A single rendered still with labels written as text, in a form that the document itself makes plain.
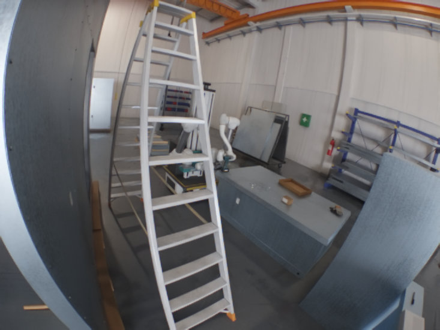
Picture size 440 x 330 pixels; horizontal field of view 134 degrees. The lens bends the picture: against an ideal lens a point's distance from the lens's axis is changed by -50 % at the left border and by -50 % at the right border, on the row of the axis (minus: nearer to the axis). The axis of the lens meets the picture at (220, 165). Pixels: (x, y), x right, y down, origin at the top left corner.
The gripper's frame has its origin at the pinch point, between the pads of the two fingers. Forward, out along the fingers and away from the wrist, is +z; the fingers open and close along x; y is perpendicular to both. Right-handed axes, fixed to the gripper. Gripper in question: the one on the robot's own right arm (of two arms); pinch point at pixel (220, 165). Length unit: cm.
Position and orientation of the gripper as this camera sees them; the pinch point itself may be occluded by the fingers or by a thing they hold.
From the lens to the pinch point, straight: 262.1
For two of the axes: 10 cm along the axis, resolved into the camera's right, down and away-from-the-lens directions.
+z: 8.1, -0.5, 5.8
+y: 1.7, -9.3, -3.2
